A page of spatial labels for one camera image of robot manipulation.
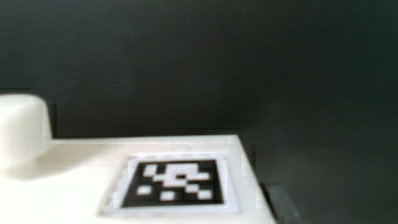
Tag white front drawer box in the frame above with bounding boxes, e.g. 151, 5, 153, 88
0, 94, 277, 224

